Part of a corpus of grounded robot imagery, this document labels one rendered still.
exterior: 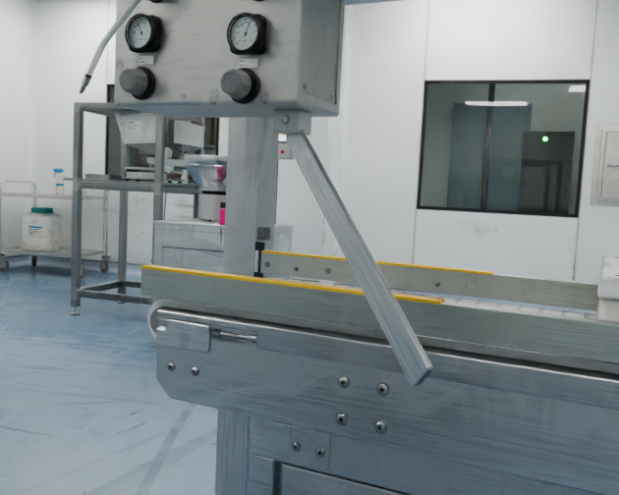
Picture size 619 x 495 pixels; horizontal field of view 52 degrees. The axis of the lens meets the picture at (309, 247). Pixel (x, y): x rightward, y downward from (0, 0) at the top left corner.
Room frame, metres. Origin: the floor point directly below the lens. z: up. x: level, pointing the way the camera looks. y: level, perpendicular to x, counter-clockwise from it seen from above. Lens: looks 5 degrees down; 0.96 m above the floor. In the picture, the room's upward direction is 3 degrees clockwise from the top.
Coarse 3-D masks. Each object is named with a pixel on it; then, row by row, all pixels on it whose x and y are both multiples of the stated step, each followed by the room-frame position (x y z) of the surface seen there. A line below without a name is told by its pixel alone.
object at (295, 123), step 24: (288, 120) 0.64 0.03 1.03; (288, 144) 0.66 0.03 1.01; (312, 168) 0.61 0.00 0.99; (312, 192) 0.61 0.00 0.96; (336, 192) 0.58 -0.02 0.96; (336, 216) 0.57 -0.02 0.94; (360, 240) 0.54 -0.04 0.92; (360, 264) 0.53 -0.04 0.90; (384, 288) 0.50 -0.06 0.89; (384, 312) 0.50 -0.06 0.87; (408, 336) 0.47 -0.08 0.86; (408, 360) 0.47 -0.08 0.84
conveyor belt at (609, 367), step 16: (160, 304) 0.72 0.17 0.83; (176, 304) 0.71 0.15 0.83; (192, 304) 0.70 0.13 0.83; (480, 304) 0.79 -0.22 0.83; (496, 304) 0.79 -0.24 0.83; (512, 304) 0.80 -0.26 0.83; (272, 320) 0.66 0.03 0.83; (288, 320) 0.65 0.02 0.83; (304, 320) 0.64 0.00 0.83; (368, 336) 0.61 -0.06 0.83; (384, 336) 0.61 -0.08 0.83; (480, 352) 0.57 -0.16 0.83; (496, 352) 0.56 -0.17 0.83; (512, 352) 0.56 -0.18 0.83; (528, 352) 0.55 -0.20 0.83; (592, 368) 0.53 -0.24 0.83; (608, 368) 0.52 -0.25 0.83
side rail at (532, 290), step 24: (264, 264) 0.95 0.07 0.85; (288, 264) 0.94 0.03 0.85; (312, 264) 0.92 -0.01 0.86; (336, 264) 0.90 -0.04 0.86; (384, 264) 0.87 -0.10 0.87; (408, 288) 0.86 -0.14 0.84; (432, 288) 0.84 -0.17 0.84; (456, 288) 0.83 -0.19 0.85; (480, 288) 0.82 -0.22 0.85; (504, 288) 0.81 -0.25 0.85; (528, 288) 0.79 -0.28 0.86; (552, 288) 0.78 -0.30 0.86; (576, 288) 0.77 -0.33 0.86
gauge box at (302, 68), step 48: (144, 0) 0.67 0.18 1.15; (192, 0) 0.65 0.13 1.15; (240, 0) 0.63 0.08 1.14; (288, 0) 0.60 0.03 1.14; (336, 0) 0.67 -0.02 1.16; (192, 48) 0.65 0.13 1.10; (288, 48) 0.60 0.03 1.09; (336, 48) 0.68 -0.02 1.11; (192, 96) 0.65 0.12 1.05; (288, 96) 0.60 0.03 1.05; (336, 96) 0.68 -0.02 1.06
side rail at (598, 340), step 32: (160, 288) 0.70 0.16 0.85; (192, 288) 0.68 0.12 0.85; (224, 288) 0.66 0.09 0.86; (256, 288) 0.65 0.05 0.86; (288, 288) 0.63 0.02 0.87; (320, 320) 0.62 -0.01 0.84; (352, 320) 0.60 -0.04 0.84; (416, 320) 0.58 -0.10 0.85; (448, 320) 0.56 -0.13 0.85; (480, 320) 0.55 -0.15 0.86; (512, 320) 0.54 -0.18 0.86; (544, 320) 0.53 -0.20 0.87; (576, 320) 0.52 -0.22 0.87; (544, 352) 0.53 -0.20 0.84; (576, 352) 0.52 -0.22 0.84; (608, 352) 0.51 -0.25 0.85
